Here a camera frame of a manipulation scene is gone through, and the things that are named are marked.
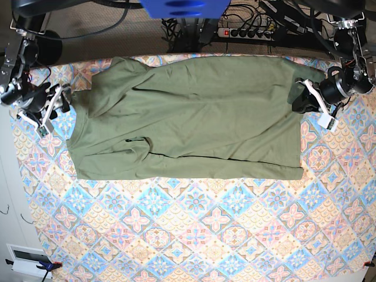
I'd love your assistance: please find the orange clamp lower right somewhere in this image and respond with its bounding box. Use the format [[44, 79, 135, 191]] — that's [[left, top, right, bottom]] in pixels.
[[364, 261, 375, 267]]

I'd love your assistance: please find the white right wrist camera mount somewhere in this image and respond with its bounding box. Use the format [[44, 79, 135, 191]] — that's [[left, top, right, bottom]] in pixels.
[[16, 82, 72, 139]]

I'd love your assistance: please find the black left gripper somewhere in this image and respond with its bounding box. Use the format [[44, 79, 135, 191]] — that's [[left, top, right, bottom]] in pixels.
[[292, 85, 321, 113]]

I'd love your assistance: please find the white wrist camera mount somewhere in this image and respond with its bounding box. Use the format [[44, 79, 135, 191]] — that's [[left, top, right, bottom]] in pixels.
[[292, 78, 339, 133], [16, 82, 72, 139]]

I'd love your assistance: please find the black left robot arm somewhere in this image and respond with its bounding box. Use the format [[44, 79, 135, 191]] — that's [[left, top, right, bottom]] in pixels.
[[292, 12, 375, 117]]

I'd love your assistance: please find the black round stool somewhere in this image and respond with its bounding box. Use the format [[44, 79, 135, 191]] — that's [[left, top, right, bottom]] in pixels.
[[36, 30, 63, 66]]

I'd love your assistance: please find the white power strip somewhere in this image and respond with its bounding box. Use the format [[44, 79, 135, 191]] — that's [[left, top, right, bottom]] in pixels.
[[217, 28, 272, 41]]

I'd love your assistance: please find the colourful patterned tablecloth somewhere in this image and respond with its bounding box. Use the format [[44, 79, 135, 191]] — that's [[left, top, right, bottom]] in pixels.
[[11, 93, 375, 281]]

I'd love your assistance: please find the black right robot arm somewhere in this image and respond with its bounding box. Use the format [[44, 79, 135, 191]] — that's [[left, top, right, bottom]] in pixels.
[[1, 14, 71, 125]]

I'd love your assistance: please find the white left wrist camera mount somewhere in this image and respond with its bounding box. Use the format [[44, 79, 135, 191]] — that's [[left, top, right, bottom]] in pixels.
[[292, 78, 339, 133]]

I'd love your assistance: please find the olive green t-shirt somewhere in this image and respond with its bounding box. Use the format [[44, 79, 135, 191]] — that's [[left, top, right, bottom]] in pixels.
[[66, 56, 324, 180]]

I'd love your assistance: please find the blue orange clamp lower left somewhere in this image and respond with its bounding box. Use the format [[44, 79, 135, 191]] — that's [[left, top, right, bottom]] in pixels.
[[5, 259, 62, 281]]

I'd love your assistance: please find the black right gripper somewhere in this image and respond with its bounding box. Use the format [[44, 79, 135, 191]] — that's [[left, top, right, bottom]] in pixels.
[[46, 85, 72, 118]]

